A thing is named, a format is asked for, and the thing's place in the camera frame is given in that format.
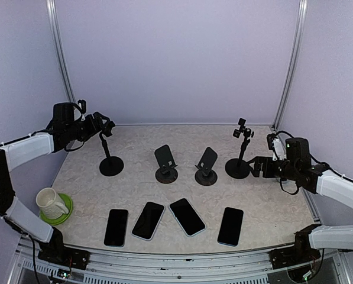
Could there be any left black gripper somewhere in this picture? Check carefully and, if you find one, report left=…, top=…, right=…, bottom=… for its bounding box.
left=66, top=111, right=110, bottom=141

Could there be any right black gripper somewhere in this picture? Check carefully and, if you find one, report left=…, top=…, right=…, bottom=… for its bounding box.
left=246, top=156, right=299, bottom=181

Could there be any black pole phone stand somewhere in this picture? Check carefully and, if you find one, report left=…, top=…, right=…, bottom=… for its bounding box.
left=225, top=118, right=254, bottom=179
left=99, top=121, right=124, bottom=177

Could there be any folding plate phone stand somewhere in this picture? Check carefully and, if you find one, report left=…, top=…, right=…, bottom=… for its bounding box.
left=195, top=147, right=218, bottom=186
left=154, top=144, right=178, bottom=184

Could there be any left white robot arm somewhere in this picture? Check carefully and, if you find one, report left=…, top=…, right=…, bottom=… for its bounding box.
left=0, top=100, right=115, bottom=263

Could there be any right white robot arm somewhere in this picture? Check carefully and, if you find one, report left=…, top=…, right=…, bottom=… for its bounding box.
left=248, top=137, right=353, bottom=263

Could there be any light blue mug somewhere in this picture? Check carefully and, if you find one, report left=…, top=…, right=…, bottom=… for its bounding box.
left=277, top=177, right=291, bottom=185

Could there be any rightmost black smartphone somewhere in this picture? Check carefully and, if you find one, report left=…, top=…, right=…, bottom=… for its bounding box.
left=217, top=207, right=244, bottom=247

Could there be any black smartphone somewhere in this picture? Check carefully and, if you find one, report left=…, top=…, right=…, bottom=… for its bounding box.
left=169, top=198, right=206, bottom=237
left=131, top=202, right=165, bottom=241
left=217, top=207, right=244, bottom=247
left=103, top=209, right=128, bottom=247

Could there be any green saucer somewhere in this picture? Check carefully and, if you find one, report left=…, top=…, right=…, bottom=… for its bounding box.
left=40, top=193, right=73, bottom=225

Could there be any cream ribbed mug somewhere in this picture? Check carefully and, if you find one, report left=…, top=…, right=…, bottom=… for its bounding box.
left=35, top=188, right=69, bottom=220

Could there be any leftmost black smartphone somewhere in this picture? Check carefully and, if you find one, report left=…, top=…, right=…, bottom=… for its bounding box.
left=103, top=209, right=128, bottom=247

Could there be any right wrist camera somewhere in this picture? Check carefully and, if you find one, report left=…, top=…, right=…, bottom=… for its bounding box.
left=267, top=133, right=286, bottom=161

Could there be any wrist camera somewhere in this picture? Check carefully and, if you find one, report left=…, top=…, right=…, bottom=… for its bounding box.
left=75, top=99, right=86, bottom=121
left=267, top=133, right=286, bottom=161

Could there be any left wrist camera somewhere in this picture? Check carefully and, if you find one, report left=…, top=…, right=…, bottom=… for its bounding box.
left=75, top=99, right=86, bottom=121

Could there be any left aluminium frame post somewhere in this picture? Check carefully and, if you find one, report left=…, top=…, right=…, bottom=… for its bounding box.
left=46, top=0, right=76, bottom=103

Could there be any aluminium frame post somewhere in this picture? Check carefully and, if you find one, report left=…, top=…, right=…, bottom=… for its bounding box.
left=273, top=0, right=308, bottom=130
left=46, top=0, right=76, bottom=103

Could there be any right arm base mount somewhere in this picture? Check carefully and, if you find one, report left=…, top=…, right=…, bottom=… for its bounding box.
left=269, top=224, right=321, bottom=269

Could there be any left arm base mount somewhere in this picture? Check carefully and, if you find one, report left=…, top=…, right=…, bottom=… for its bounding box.
left=38, top=227, right=90, bottom=270

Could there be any front aluminium rail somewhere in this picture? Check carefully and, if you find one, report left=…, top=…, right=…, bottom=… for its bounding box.
left=7, top=241, right=351, bottom=284

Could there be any right aluminium frame post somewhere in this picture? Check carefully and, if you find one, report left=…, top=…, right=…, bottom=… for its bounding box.
left=273, top=0, right=308, bottom=130

